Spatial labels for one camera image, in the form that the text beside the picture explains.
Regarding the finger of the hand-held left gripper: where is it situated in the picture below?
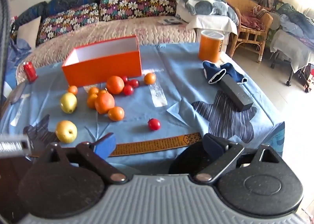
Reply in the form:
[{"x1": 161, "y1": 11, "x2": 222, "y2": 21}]
[{"x1": 0, "y1": 135, "x2": 32, "y2": 158}]

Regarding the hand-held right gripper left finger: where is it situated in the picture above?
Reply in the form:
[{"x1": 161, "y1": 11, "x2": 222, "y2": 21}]
[{"x1": 34, "y1": 133, "x2": 128, "y2": 185}]

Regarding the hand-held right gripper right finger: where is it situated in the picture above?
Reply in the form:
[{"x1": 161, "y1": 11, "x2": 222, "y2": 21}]
[{"x1": 193, "y1": 133, "x2": 282, "y2": 185}]

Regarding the large orange with stem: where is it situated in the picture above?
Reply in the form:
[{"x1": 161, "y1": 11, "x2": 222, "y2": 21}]
[{"x1": 95, "y1": 89, "x2": 115, "y2": 115}]

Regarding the yellow pear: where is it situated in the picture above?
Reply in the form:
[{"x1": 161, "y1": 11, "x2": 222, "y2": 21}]
[
  {"x1": 55, "y1": 120, "x2": 78, "y2": 144},
  {"x1": 60, "y1": 92, "x2": 78, "y2": 114}
]

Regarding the orange cardboard box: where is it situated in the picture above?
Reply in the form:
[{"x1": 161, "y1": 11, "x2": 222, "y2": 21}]
[{"x1": 62, "y1": 35, "x2": 143, "y2": 87}]

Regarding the dark grey long box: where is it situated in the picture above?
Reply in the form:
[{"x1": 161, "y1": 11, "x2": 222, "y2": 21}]
[{"x1": 219, "y1": 74, "x2": 254, "y2": 112}]

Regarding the large orange tomato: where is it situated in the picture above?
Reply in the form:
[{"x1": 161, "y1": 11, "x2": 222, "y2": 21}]
[{"x1": 106, "y1": 75, "x2": 125, "y2": 95}]

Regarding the navy cloth with white trim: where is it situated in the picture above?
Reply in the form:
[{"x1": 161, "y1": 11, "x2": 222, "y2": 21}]
[{"x1": 203, "y1": 60, "x2": 248, "y2": 84}]

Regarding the red soda can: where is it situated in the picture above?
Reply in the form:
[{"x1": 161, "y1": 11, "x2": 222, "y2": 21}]
[{"x1": 23, "y1": 61, "x2": 38, "y2": 84}]

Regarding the light blue tablecloth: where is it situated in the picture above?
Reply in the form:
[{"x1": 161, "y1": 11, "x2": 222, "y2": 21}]
[{"x1": 0, "y1": 42, "x2": 285, "y2": 175}]

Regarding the crumpled light blue sheet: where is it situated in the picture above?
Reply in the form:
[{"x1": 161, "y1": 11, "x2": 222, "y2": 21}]
[{"x1": 7, "y1": 37, "x2": 32, "y2": 84}]

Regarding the orange canister with white lid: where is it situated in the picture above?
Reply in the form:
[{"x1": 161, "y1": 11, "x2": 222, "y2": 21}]
[{"x1": 198, "y1": 30, "x2": 225, "y2": 63}]

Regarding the office chair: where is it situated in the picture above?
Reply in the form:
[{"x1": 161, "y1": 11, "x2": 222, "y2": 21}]
[{"x1": 271, "y1": 57, "x2": 312, "y2": 92}]

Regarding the quilted floral sofa cushion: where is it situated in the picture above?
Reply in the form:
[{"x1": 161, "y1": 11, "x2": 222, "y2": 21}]
[{"x1": 16, "y1": 18, "x2": 197, "y2": 84}]

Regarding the white pillow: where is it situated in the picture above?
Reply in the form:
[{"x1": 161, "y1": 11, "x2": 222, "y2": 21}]
[{"x1": 17, "y1": 16, "x2": 42, "y2": 49}]

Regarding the red and white bag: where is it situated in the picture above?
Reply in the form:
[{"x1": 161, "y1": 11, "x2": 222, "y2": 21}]
[{"x1": 303, "y1": 63, "x2": 314, "y2": 92}]

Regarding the white folded sheet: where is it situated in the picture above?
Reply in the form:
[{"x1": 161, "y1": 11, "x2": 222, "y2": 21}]
[{"x1": 175, "y1": 5, "x2": 238, "y2": 43}]

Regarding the red patterned cloth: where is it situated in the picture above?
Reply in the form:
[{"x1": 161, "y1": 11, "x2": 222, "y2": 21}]
[{"x1": 239, "y1": 5, "x2": 269, "y2": 30}]

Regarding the magazine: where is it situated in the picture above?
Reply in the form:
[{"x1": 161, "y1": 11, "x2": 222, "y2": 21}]
[{"x1": 157, "y1": 17, "x2": 183, "y2": 26}]

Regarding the wicker chair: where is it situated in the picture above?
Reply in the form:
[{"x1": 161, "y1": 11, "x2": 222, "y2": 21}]
[{"x1": 222, "y1": 0, "x2": 273, "y2": 64}]

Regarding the long floral cushion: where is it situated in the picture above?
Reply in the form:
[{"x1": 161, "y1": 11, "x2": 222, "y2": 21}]
[{"x1": 99, "y1": 0, "x2": 176, "y2": 21}]

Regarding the pile of clothes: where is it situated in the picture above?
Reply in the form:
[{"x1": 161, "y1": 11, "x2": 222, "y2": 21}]
[{"x1": 270, "y1": 3, "x2": 314, "y2": 72}]

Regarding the grey knife handle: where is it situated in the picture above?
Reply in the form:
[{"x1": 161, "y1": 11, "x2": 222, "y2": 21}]
[{"x1": 8, "y1": 82, "x2": 27, "y2": 105}]

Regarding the black braided cable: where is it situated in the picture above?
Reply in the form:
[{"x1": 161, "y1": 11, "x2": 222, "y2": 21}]
[{"x1": 0, "y1": 0, "x2": 11, "y2": 116}]

